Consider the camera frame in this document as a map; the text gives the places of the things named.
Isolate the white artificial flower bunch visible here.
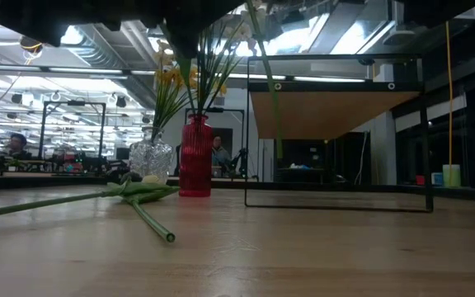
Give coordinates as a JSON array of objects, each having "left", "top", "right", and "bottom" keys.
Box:
[{"left": 195, "top": 0, "right": 266, "bottom": 119}]

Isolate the yellow artificial flower bunch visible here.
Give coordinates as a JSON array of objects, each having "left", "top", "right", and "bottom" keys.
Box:
[{"left": 149, "top": 38, "right": 229, "bottom": 134}]

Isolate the black round ceiling device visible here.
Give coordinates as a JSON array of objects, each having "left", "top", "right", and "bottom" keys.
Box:
[{"left": 18, "top": 35, "right": 45, "bottom": 54}]

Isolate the person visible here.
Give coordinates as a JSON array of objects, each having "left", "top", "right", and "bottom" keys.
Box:
[
  {"left": 210, "top": 134, "right": 233, "bottom": 177},
  {"left": 7, "top": 132, "right": 34, "bottom": 161}
]

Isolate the clear cut glass vase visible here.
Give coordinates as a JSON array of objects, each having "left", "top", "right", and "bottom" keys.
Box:
[{"left": 128, "top": 125, "right": 175, "bottom": 186}]

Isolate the wooden shelf with black frame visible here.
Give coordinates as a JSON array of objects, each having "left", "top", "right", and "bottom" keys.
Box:
[{"left": 243, "top": 52, "right": 435, "bottom": 215}]

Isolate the light green cup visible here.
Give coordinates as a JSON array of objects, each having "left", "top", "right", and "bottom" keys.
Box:
[{"left": 442, "top": 163, "right": 463, "bottom": 188}]

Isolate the red ribbed glass vase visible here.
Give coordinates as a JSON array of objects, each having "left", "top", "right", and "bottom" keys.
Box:
[{"left": 178, "top": 114, "right": 215, "bottom": 198}]

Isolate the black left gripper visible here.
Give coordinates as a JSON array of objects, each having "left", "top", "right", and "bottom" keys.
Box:
[{"left": 154, "top": 0, "right": 247, "bottom": 59}]

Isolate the red artificial tulip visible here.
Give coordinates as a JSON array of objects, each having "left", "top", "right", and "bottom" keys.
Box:
[{"left": 176, "top": 56, "right": 200, "bottom": 118}]

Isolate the white hanging cable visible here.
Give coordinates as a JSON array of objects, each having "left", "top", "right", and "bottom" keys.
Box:
[{"left": 353, "top": 130, "right": 369, "bottom": 186}]

